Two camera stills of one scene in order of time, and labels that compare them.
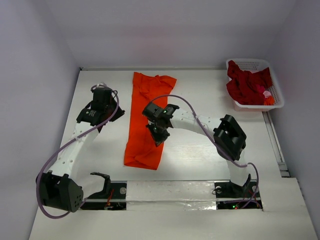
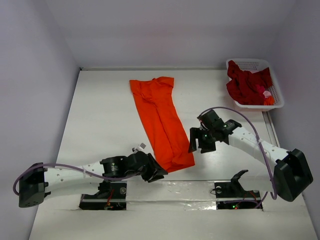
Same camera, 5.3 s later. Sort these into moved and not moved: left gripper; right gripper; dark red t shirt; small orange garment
Moved: left gripper; right gripper
Not moved: dark red t shirt; small orange garment
